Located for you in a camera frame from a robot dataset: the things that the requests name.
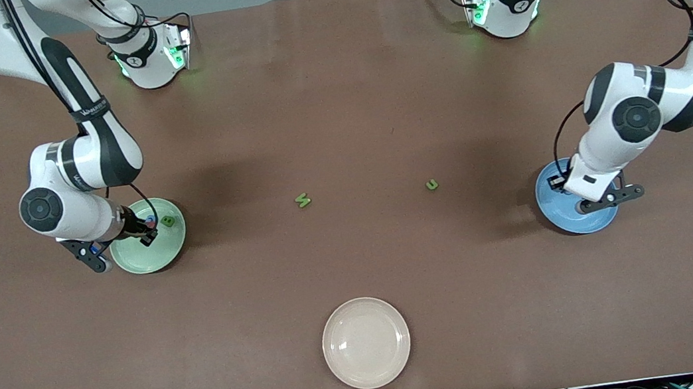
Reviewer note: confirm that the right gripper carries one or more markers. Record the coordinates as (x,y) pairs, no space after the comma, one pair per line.
(135,224)

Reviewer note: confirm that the green uppercase letter B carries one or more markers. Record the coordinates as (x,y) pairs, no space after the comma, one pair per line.
(169,222)

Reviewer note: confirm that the green uppercase letter W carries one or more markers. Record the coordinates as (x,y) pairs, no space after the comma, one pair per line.
(302,201)

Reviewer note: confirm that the brown table mat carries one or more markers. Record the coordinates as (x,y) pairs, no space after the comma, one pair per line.
(74,364)

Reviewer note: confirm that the beige round plate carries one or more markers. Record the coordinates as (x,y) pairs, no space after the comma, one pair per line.
(366,342)

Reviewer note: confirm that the silver connector box green light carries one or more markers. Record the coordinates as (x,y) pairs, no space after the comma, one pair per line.
(474,3)

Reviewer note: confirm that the green lowercase letter n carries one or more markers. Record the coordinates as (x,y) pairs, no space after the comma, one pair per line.
(432,188)

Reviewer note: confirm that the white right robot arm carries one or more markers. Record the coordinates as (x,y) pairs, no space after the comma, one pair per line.
(75,217)

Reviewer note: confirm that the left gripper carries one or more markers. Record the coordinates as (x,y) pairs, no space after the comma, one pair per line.
(560,181)

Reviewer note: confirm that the green round plate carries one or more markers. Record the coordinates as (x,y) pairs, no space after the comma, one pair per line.
(154,256)

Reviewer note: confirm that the blue round plate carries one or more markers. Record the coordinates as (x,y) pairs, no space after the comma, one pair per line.
(556,210)

